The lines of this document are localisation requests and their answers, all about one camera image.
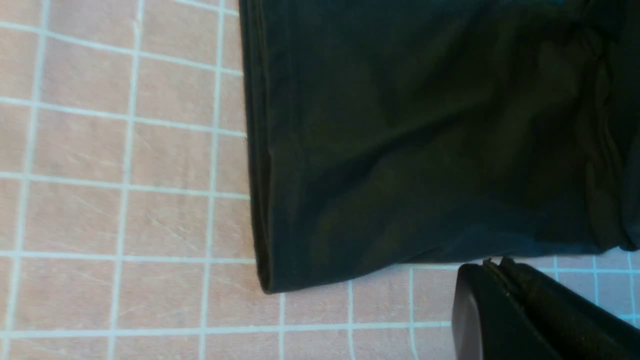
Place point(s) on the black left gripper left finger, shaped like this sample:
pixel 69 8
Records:
pixel 488 324

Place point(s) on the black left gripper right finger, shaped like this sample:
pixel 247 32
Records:
pixel 575 327

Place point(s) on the dark gray long-sleeve shirt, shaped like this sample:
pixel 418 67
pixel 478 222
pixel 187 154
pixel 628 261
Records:
pixel 385 132

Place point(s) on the pink grid-pattern tablecloth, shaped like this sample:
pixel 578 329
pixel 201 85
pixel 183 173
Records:
pixel 125 206

